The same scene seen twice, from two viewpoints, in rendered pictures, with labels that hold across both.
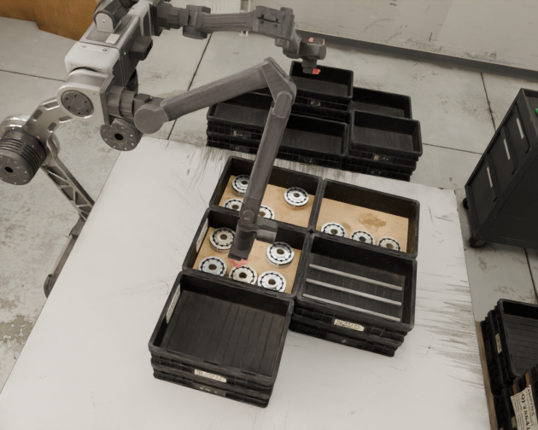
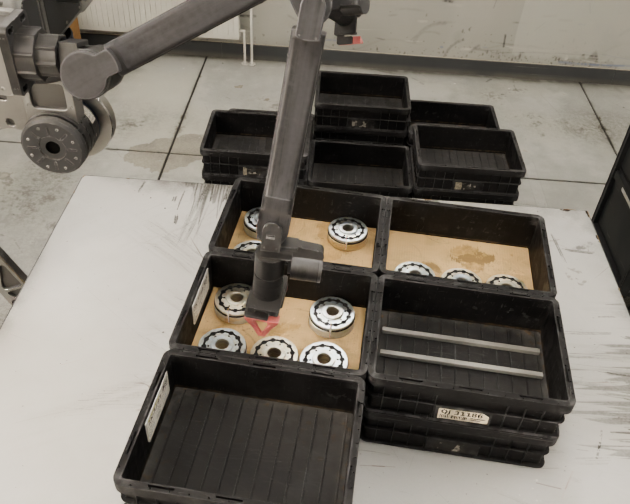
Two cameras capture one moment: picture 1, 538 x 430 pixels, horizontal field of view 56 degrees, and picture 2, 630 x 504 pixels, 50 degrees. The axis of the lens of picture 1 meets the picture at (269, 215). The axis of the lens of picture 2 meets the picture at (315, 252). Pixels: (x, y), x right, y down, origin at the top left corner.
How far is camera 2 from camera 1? 0.41 m
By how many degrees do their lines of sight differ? 8
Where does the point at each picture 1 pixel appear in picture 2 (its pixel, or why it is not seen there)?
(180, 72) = (162, 116)
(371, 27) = (422, 36)
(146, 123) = (82, 79)
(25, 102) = not seen: outside the picture
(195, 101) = (162, 32)
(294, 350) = (373, 473)
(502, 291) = not seen: outside the picture
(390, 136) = (474, 157)
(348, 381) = not seen: outside the picture
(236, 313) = (269, 416)
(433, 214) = (561, 246)
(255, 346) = (307, 468)
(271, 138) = (297, 86)
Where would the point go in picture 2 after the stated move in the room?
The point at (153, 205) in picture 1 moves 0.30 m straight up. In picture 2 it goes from (122, 270) to (105, 179)
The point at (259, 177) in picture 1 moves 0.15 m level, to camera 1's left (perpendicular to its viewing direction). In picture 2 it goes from (284, 161) to (196, 156)
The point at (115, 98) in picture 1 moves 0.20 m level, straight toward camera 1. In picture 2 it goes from (26, 42) to (35, 102)
